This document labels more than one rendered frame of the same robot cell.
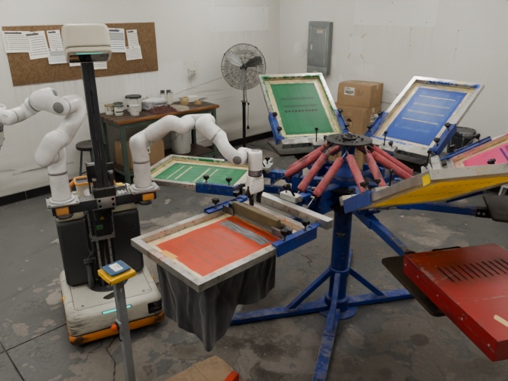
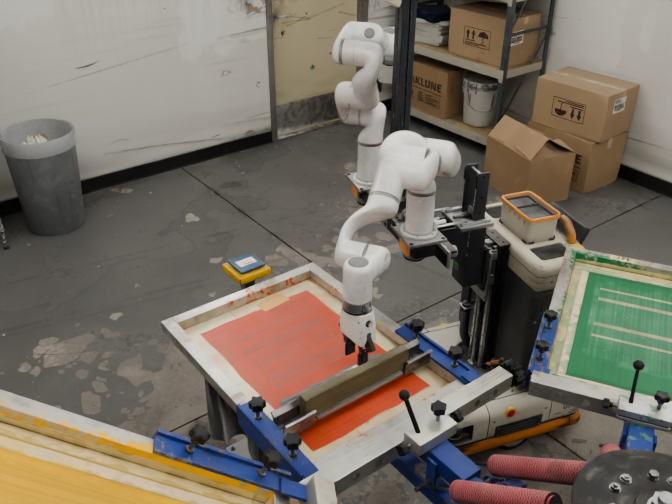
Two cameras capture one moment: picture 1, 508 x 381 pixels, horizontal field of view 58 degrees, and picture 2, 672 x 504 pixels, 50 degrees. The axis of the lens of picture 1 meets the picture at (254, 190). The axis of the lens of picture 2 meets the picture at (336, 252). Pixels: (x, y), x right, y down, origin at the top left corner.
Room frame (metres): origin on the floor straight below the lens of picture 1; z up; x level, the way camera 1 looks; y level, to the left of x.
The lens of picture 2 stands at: (2.39, -1.49, 2.33)
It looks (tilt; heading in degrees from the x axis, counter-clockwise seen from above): 31 degrees down; 96
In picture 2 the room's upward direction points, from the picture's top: straight up
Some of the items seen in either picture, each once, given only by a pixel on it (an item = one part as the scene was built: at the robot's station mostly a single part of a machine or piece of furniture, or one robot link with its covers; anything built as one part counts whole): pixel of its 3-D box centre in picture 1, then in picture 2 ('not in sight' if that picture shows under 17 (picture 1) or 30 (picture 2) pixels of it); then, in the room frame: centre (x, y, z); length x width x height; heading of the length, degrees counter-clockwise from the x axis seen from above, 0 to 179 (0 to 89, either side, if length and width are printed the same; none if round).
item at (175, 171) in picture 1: (219, 163); (649, 333); (3.13, 0.25, 1.05); 1.08 x 0.61 x 0.23; 73
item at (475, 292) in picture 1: (497, 295); not in sight; (1.49, -0.94, 1.06); 0.61 x 0.46 x 0.12; 13
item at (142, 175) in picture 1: (141, 173); (423, 210); (2.47, 0.64, 1.21); 0.16 x 0.13 x 0.15; 26
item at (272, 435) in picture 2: (295, 240); (275, 443); (2.11, -0.21, 0.98); 0.30 x 0.05 x 0.07; 133
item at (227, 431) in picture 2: (243, 295); (245, 431); (1.96, 0.05, 0.74); 0.46 x 0.04 x 0.42; 133
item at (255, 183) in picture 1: (255, 182); (356, 320); (2.30, -0.01, 1.23); 0.10 x 0.07 x 0.11; 133
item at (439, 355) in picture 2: (226, 208); (434, 358); (2.52, 0.17, 0.98); 0.30 x 0.05 x 0.07; 133
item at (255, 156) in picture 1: (249, 158); (366, 271); (2.32, 0.03, 1.35); 0.15 x 0.10 x 0.11; 76
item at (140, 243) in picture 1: (225, 236); (310, 354); (2.15, 0.15, 0.97); 0.79 x 0.58 x 0.04; 133
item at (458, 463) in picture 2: (296, 200); (445, 459); (2.53, -0.26, 1.02); 0.17 x 0.06 x 0.05; 133
